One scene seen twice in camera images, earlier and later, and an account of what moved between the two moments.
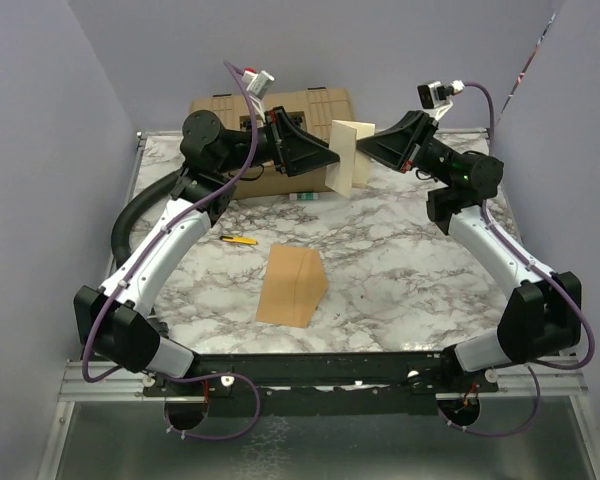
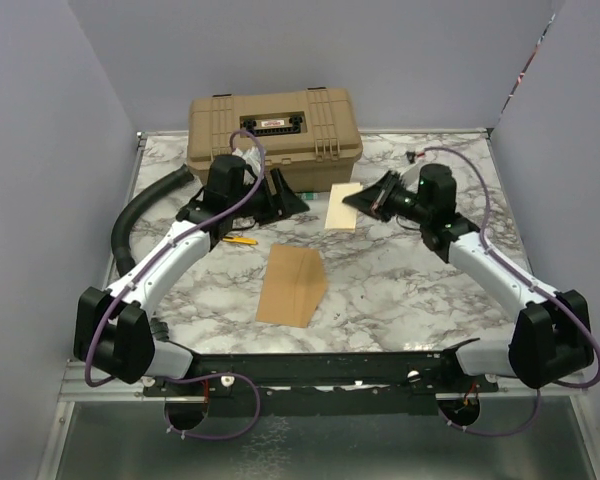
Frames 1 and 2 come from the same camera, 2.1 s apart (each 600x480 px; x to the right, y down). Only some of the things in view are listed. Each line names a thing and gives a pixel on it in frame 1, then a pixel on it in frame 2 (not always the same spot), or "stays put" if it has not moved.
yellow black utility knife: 253,241 stays put
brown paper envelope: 294,285 stays put
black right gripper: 402,146 to 374,199
